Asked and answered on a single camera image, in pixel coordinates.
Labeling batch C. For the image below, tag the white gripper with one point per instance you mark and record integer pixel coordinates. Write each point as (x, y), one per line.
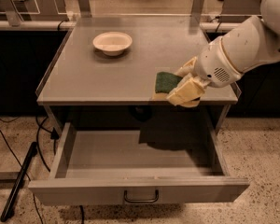
(213, 65)

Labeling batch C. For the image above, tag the green and yellow sponge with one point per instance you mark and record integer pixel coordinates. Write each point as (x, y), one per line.
(164, 83)

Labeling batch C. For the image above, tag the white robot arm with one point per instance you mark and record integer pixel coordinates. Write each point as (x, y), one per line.
(253, 43)

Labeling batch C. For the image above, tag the open grey top drawer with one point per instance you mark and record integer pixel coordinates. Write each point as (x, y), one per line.
(96, 167)

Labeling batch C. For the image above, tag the grey drawer cabinet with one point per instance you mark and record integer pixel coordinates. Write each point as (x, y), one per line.
(95, 91)

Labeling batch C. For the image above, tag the white bowl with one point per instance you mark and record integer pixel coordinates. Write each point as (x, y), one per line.
(112, 43)

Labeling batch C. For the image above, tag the black bar on floor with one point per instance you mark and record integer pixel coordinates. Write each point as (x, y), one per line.
(8, 209)

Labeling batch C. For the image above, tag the right metal post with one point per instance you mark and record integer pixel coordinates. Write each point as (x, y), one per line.
(197, 7)

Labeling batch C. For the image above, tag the metal post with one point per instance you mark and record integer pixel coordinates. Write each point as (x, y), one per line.
(85, 8)
(13, 16)
(197, 7)

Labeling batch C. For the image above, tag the black drawer handle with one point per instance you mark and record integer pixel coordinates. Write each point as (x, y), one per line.
(140, 197)

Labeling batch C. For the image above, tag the middle metal post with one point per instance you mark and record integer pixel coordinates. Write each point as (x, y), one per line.
(85, 8)

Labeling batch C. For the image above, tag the left metal post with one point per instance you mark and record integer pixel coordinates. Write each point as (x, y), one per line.
(13, 16)

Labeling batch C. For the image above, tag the white horizontal rail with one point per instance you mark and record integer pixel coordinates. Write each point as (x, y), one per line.
(213, 27)

